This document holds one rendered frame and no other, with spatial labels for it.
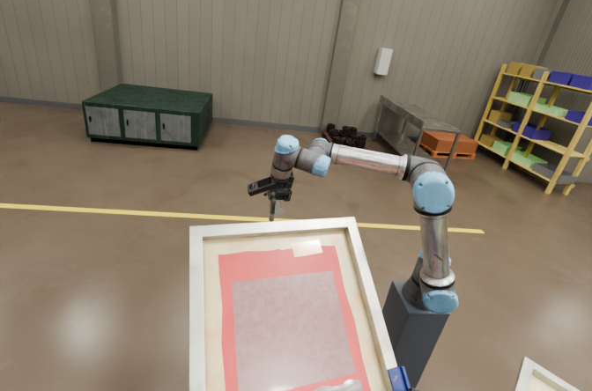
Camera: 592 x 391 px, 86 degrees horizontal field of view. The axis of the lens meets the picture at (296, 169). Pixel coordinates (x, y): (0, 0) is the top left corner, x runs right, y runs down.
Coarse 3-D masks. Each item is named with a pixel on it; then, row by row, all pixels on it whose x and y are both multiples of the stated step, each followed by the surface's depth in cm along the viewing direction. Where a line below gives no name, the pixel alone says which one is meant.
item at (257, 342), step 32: (224, 256) 101; (256, 256) 104; (224, 288) 96; (256, 288) 98; (224, 320) 91; (256, 320) 93; (288, 320) 96; (224, 352) 87; (256, 352) 89; (288, 352) 91; (256, 384) 85; (288, 384) 87
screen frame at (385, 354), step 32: (256, 224) 106; (288, 224) 109; (320, 224) 112; (352, 224) 116; (192, 256) 95; (352, 256) 111; (192, 288) 90; (192, 320) 86; (192, 352) 82; (384, 352) 94; (192, 384) 78
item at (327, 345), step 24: (288, 264) 105; (312, 264) 107; (336, 264) 109; (288, 288) 101; (312, 288) 103; (336, 288) 105; (312, 312) 99; (336, 312) 101; (312, 336) 95; (336, 336) 96; (312, 360) 91; (336, 360) 93; (360, 360) 95; (312, 384) 88; (336, 384) 90
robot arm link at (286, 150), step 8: (280, 136) 106; (288, 136) 106; (280, 144) 103; (288, 144) 103; (296, 144) 104; (280, 152) 104; (288, 152) 104; (296, 152) 105; (272, 160) 111; (280, 160) 106; (288, 160) 105; (280, 168) 108; (288, 168) 109
